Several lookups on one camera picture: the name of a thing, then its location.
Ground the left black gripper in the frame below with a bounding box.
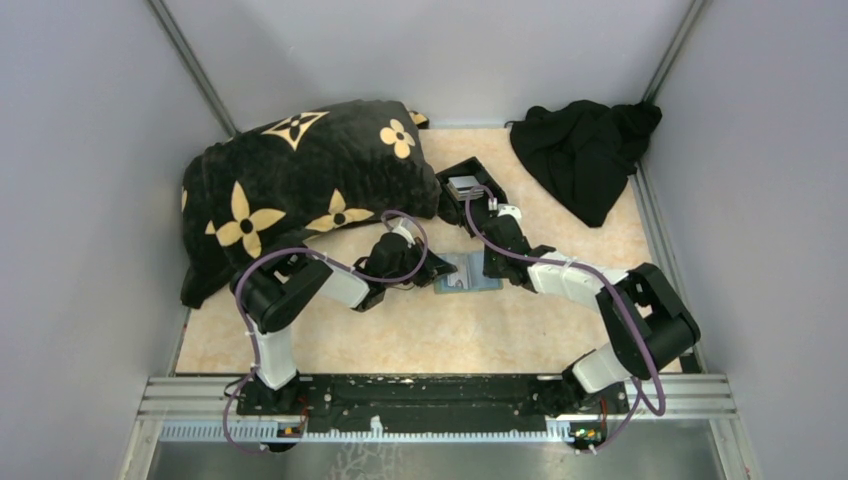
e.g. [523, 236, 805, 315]
[384, 237, 458, 289]

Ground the green leather card holder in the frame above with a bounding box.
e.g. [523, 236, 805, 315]
[434, 250, 503, 294]

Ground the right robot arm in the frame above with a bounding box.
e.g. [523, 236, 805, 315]
[466, 204, 701, 412]

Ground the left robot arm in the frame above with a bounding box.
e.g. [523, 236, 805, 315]
[230, 221, 459, 414]

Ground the black plastic card tray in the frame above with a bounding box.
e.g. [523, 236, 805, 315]
[436, 157, 509, 237]

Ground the stack of white cards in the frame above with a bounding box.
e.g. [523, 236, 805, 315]
[447, 175, 485, 202]

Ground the black crumpled cloth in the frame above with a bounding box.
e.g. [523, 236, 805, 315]
[509, 100, 663, 228]

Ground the black floral patterned blanket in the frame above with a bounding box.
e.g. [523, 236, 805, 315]
[180, 100, 441, 309]

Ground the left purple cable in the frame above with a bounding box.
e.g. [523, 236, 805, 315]
[221, 209, 431, 457]

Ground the purple cable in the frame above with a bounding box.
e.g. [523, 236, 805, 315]
[221, 209, 431, 457]
[463, 185, 668, 454]

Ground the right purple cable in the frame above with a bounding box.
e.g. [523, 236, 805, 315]
[463, 185, 668, 454]

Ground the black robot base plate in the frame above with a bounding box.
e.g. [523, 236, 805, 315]
[236, 374, 629, 434]

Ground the aluminium front frame rail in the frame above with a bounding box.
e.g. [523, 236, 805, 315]
[138, 374, 737, 444]

